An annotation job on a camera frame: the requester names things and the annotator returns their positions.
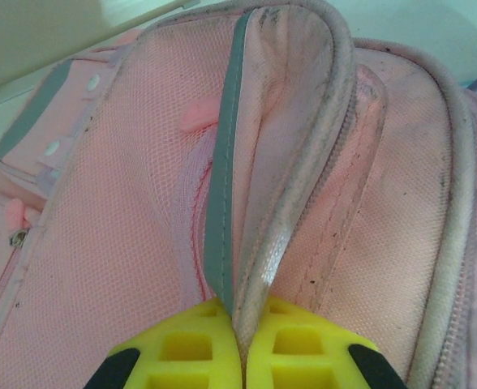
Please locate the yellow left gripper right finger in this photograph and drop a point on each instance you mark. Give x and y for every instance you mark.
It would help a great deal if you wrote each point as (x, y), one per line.
(303, 348)

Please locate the pink backpack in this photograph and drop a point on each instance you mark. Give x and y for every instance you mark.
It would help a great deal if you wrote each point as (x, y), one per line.
(121, 162)

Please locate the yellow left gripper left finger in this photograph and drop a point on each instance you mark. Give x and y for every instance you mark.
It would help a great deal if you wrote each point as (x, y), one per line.
(181, 348)

